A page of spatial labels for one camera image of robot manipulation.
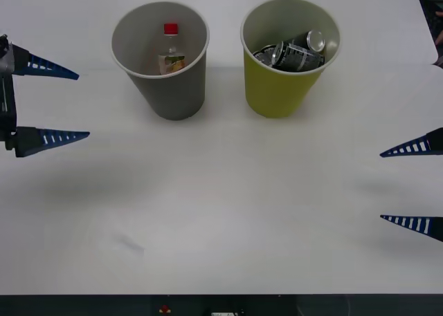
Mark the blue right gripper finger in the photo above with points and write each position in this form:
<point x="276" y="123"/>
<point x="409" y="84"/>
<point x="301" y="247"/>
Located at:
<point x="432" y="226"/>
<point x="432" y="141"/>

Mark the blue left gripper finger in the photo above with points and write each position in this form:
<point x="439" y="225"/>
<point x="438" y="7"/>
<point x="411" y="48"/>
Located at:
<point x="41" y="138"/>
<point x="45" y="68"/>

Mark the yellow-green plastic waste bin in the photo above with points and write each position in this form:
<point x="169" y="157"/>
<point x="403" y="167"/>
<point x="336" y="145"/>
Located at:
<point x="273" y="91"/>

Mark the red round button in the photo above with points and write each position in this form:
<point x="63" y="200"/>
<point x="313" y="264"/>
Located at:
<point x="164" y="309"/>

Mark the person's hand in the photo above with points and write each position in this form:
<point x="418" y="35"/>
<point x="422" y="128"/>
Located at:
<point x="440" y="39"/>

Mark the black robot torso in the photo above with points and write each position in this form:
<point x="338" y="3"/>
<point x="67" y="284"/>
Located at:
<point x="69" y="305"/>

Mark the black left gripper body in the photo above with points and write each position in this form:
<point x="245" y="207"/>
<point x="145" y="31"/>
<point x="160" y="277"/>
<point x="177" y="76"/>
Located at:
<point x="7" y="108"/>

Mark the grey plastic waste bin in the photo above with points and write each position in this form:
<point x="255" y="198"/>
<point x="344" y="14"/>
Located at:
<point x="173" y="94"/>

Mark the clear plastic bottle red cap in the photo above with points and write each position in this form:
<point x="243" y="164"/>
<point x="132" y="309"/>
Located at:
<point x="171" y="63"/>

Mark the black drink can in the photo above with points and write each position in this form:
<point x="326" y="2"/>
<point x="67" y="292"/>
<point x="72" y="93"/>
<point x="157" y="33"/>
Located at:
<point x="263" y="55"/>
<point x="297" y="58"/>
<point x="302" y="39"/>

